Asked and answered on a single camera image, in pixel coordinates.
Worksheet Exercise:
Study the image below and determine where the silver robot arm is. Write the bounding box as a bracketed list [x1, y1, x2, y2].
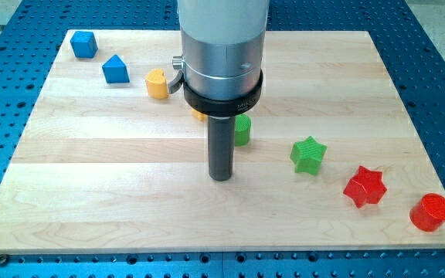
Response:
[168, 0, 270, 117]

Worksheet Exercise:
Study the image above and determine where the yellow hexagon block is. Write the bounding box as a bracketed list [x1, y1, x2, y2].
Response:
[191, 108, 208, 122]

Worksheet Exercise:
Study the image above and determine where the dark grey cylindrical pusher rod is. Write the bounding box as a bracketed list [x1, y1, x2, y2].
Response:
[208, 116, 236, 181]

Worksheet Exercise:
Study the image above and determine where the green cylinder block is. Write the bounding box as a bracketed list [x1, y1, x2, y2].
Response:
[234, 114, 252, 147]

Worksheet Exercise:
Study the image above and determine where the yellow heart block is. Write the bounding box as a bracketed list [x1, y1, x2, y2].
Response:
[145, 69, 168, 100]

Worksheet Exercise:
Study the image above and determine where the green star block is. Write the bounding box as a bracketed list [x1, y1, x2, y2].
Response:
[290, 136, 328, 175]

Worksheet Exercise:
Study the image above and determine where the light wooden board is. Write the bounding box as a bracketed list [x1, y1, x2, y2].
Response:
[0, 30, 445, 254]

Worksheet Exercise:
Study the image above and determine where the blue triangular prism block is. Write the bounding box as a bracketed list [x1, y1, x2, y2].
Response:
[102, 55, 130, 83]

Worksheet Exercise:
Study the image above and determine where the red star block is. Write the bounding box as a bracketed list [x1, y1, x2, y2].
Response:
[343, 165, 387, 209]

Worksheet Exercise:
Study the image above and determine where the blue cube block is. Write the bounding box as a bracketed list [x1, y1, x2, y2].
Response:
[70, 31, 98, 59]

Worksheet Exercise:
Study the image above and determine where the red cylinder block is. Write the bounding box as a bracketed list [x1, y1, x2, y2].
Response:
[409, 193, 445, 232]

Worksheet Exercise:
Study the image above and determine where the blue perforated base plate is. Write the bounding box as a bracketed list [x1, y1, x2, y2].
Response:
[0, 0, 445, 277]

